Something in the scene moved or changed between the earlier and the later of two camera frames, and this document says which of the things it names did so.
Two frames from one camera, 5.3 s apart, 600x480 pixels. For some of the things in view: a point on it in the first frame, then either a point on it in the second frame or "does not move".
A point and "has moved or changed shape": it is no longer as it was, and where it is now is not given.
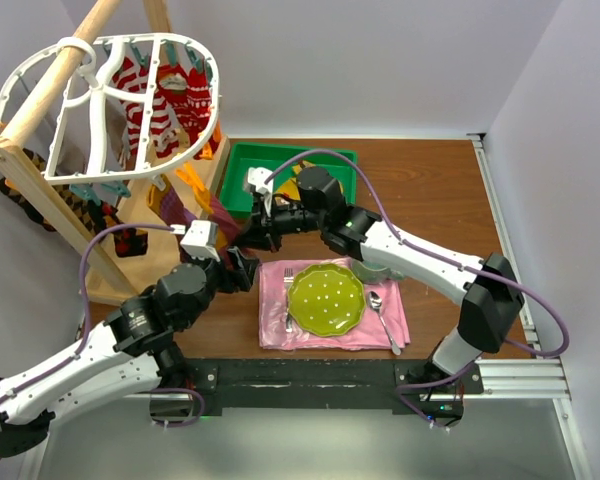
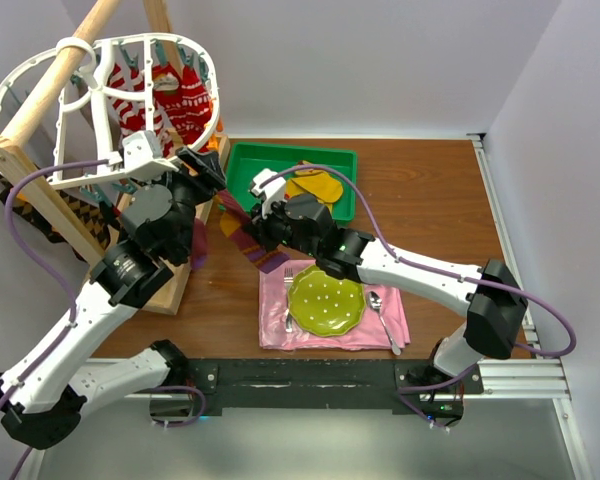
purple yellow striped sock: x=165 y=200 has moved or changed shape
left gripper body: x=216 y=283 to x=187 y=199
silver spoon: x=375 y=301 does not move
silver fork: x=288 y=278 does not move
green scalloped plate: x=325 y=299 does not move
